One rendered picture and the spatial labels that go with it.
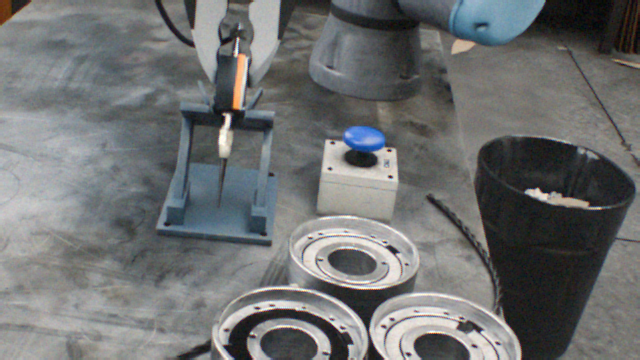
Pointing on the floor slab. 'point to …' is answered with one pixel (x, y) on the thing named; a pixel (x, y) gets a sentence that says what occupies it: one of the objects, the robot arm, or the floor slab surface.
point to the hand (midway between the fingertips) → (233, 74)
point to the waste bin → (548, 232)
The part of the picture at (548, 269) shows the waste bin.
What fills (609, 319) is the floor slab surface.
